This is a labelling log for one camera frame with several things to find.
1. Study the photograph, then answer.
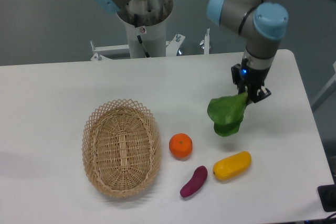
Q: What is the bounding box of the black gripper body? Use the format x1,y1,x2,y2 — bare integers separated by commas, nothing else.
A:
241,56,272,90

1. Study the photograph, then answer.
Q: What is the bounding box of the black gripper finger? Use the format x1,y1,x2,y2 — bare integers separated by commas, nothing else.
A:
231,63,246,93
248,86,271,103

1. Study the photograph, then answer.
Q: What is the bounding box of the green leafy vegetable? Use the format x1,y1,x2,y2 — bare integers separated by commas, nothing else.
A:
207,92,248,137

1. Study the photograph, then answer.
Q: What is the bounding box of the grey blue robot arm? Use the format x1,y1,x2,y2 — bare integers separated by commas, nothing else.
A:
94,0,289,103

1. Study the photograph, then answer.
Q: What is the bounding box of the yellow mango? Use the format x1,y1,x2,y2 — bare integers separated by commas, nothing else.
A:
213,151,252,181

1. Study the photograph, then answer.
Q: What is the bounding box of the orange tangerine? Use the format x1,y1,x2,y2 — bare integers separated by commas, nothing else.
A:
169,133,193,158

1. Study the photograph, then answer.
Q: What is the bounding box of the purple sweet potato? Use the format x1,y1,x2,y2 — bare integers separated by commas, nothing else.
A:
180,166,208,198

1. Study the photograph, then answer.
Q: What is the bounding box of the black box at table edge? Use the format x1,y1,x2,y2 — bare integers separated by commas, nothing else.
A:
317,184,335,212

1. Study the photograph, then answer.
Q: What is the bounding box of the woven wicker basket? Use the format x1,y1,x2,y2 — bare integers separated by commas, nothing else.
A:
82,99,161,198

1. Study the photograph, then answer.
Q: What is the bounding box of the white metal base frame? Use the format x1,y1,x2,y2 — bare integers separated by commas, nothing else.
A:
89,28,213,61

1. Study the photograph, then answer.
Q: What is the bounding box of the white frame at right edge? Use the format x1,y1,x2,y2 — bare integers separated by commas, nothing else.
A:
310,62,335,113

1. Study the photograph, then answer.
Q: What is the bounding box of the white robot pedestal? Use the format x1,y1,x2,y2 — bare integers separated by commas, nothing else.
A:
117,0,173,53

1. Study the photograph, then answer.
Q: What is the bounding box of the black cable on pedestal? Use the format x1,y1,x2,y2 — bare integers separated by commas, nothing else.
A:
133,13,151,58

